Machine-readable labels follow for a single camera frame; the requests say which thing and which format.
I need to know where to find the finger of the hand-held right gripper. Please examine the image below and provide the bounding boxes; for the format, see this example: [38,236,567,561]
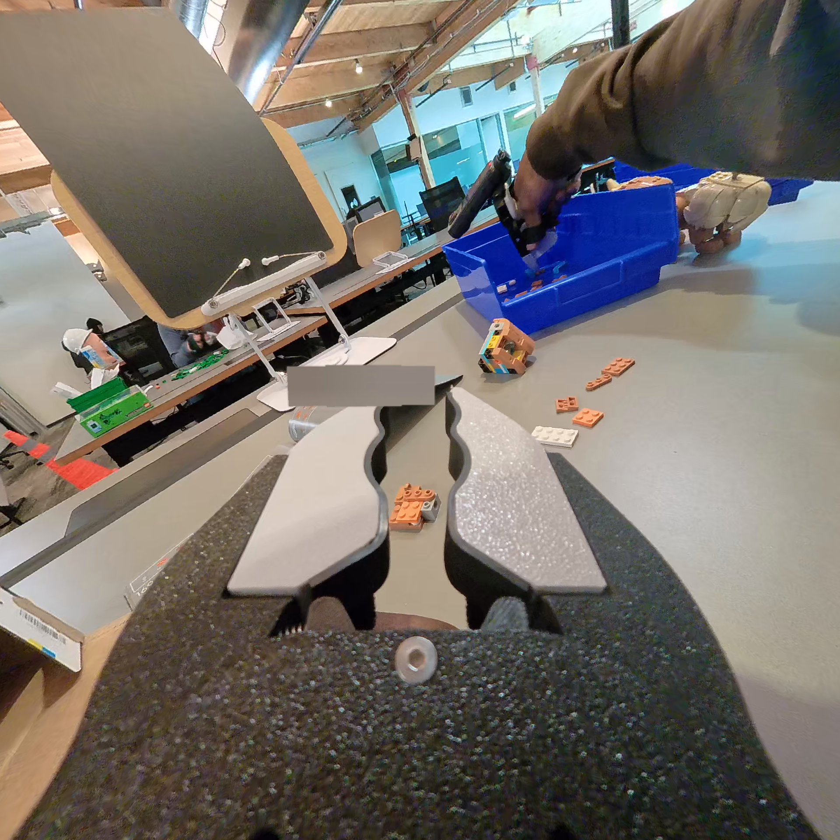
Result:
[523,226,560,272]

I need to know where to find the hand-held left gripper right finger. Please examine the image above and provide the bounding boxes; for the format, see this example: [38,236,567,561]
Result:
[445,387,608,614]

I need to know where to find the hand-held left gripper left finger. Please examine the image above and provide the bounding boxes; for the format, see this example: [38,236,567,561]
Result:
[226,403,389,614]

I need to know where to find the pile of brown bricks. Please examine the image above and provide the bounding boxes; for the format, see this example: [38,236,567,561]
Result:
[495,266,568,304]

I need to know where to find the blue plastic bin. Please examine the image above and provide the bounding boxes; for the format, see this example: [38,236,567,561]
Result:
[443,184,680,336]
[613,157,816,207]

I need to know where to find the orange grey brick assembly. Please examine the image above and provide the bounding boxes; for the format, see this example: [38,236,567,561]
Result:
[388,483,442,532]

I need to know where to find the person's right forearm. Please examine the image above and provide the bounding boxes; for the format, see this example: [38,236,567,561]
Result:
[525,0,840,186]

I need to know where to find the long office desk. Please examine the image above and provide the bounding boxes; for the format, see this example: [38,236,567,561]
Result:
[56,315,327,467]
[289,220,501,317]

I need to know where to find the grey desk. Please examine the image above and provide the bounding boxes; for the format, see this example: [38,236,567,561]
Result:
[0,180,840,840]

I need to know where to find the person's right hand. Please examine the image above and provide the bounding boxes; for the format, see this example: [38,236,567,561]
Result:
[512,154,583,228]

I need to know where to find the black office chair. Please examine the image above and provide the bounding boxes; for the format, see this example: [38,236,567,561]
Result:
[420,177,468,234]

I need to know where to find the grey instruction booklet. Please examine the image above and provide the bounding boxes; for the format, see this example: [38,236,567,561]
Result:
[125,374,463,611]

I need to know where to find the brown yellow brick assembly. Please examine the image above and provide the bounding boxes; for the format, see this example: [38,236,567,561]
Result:
[477,319,536,376]

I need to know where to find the tan brick animal figure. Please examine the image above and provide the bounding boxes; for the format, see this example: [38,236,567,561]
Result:
[676,171,773,256]

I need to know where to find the scattered green bricks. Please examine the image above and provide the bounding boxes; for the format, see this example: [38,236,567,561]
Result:
[172,348,229,380]

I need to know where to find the green brick box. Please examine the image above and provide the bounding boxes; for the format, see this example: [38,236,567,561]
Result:
[66,377,154,438]

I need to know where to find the silver ventilation duct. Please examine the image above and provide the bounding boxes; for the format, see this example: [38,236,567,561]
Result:
[171,0,309,106]

